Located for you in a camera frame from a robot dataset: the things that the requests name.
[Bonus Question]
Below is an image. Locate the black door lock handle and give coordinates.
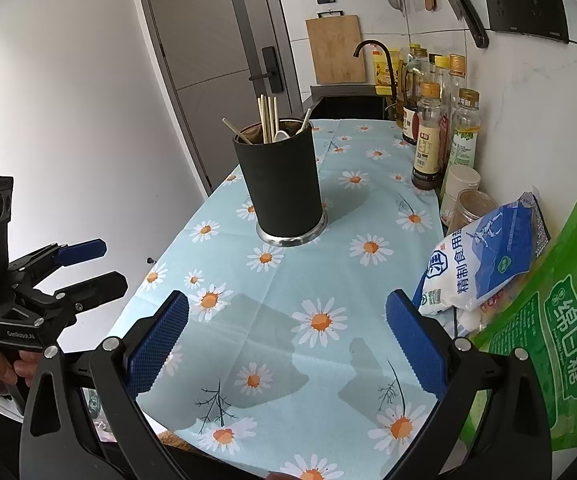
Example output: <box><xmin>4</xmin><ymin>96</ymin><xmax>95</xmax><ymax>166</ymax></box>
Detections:
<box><xmin>248</xmin><ymin>46</ymin><xmax>284</xmax><ymax>93</ymax></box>

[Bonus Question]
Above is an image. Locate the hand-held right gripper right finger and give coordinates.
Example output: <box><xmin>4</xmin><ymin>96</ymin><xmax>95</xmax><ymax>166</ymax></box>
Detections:
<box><xmin>385</xmin><ymin>289</ymin><xmax>554</xmax><ymax>480</ymax></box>

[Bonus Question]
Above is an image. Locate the clear bottle gold cap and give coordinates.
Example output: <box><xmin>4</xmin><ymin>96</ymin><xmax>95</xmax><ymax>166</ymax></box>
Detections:
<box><xmin>407</xmin><ymin>42</ymin><xmax>430</xmax><ymax>111</ymax></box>

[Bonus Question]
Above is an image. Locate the gold cap bottle red label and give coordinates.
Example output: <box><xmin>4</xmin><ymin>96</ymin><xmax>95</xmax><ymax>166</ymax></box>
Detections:
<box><xmin>443</xmin><ymin>54</ymin><xmax>469</xmax><ymax>161</ymax></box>

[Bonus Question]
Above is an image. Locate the black utensil holder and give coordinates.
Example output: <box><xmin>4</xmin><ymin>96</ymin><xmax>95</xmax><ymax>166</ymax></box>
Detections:
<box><xmin>232</xmin><ymin>119</ymin><xmax>329</xmax><ymax>248</ymax></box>

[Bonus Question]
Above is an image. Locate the kitchen cleaver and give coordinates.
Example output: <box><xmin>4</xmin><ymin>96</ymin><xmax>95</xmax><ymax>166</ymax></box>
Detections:
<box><xmin>431</xmin><ymin>0</ymin><xmax>489</xmax><ymax>48</ymax></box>

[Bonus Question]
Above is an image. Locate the green label bottle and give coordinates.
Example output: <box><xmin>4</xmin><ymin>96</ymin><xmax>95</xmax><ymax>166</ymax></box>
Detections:
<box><xmin>441</xmin><ymin>89</ymin><xmax>482</xmax><ymax>186</ymax></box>

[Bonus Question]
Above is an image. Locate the dark curved faucet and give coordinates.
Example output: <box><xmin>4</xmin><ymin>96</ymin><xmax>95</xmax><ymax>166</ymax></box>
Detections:
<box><xmin>353</xmin><ymin>40</ymin><xmax>399</xmax><ymax>106</ymax></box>

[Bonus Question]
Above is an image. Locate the grey door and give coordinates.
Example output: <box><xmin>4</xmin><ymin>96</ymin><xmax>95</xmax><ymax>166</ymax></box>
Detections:
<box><xmin>136</xmin><ymin>0</ymin><xmax>309</xmax><ymax>196</ymax></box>

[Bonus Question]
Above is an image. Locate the white cap seasoning jar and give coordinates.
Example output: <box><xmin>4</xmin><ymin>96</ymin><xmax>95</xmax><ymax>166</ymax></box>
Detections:
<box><xmin>439</xmin><ymin>165</ymin><xmax>482</xmax><ymax>228</ymax></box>

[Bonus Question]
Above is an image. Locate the group of wooden chopsticks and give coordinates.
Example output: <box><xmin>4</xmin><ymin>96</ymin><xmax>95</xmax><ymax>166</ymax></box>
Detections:
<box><xmin>257</xmin><ymin>94</ymin><xmax>280</xmax><ymax>145</ymax></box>

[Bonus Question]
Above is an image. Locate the brown spice jar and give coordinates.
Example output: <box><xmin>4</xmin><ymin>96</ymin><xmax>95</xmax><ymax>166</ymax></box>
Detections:
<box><xmin>451</xmin><ymin>189</ymin><xmax>499</xmax><ymax>241</ymax></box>

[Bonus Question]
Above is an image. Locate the dark kitchen sink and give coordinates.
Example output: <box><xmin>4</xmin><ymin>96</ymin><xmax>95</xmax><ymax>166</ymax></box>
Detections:
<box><xmin>310</xmin><ymin>84</ymin><xmax>399</xmax><ymax>121</ymax></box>

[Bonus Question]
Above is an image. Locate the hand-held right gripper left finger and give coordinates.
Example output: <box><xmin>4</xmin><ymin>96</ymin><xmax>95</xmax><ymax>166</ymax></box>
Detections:
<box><xmin>19</xmin><ymin>289</ymin><xmax>190</xmax><ymax>480</ymax></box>

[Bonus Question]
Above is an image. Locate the daisy print tablecloth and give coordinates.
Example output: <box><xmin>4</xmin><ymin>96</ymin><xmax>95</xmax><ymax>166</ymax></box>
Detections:
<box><xmin>103</xmin><ymin>119</ymin><xmax>474</xmax><ymax>480</ymax></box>

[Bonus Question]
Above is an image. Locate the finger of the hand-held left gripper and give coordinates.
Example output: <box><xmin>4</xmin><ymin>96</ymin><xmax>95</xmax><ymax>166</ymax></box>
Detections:
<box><xmin>10</xmin><ymin>238</ymin><xmax>108</xmax><ymax>282</ymax></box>
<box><xmin>15</xmin><ymin>270</ymin><xmax>130</xmax><ymax>319</ymax></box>

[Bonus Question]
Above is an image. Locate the wooden cutting board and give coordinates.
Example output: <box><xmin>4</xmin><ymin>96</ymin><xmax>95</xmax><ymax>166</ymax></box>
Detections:
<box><xmin>306</xmin><ymin>10</ymin><xmax>367</xmax><ymax>85</ymax></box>

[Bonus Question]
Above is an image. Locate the dark sauce bottle red label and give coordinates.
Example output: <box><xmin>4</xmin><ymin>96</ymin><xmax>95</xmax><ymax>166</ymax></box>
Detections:
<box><xmin>401</xmin><ymin>105</ymin><xmax>420</xmax><ymax>147</ymax></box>

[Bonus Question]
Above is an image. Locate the yellow oil jug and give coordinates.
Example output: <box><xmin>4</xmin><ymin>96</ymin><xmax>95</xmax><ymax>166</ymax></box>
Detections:
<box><xmin>373</xmin><ymin>49</ymin><xmax>402</xmax><ymax>96</ymax></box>

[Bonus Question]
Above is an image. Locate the soy sauce bottle orange label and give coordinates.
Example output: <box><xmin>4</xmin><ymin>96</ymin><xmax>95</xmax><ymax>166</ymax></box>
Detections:
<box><xmin>411</xmin><ymin>82</ymin><xmax>444</xmax><ymax>191</ymax></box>

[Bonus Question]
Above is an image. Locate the black wall socket panel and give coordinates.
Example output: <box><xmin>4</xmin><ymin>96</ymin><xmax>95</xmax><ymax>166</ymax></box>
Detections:
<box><xmin>483</xmin><ymin>0</ymin><xmax>569</xmax><ymax>43</ymax></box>

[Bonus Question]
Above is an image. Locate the green sugar bag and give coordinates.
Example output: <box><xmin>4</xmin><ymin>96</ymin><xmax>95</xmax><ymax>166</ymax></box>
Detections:
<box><xmin>469</xmin><ymin>191</ymin><xmax>577</xmax><ymax>466</ymax></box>

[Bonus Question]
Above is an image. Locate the white blue salt bag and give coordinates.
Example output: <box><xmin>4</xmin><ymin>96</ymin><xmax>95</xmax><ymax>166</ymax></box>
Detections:
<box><xmin>413</xmin><ymin>191</ymin><xmax>552</xmax><ymax>316</ymax></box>

